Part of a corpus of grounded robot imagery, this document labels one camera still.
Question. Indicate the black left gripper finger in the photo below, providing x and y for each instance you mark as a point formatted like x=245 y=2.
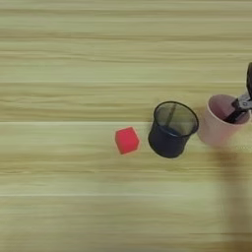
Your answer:
x=249 y=80

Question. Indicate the pink plastic cup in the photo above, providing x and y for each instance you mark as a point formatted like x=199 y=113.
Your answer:
x=213 y=129

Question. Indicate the black marker pen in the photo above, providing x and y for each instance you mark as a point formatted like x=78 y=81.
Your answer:
x=233 y=116

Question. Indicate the black mesh pen holder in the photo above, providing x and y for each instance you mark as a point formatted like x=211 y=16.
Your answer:
x=167 y=141

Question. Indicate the red foam cube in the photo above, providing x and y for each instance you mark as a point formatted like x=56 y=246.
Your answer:
x=127 y=141

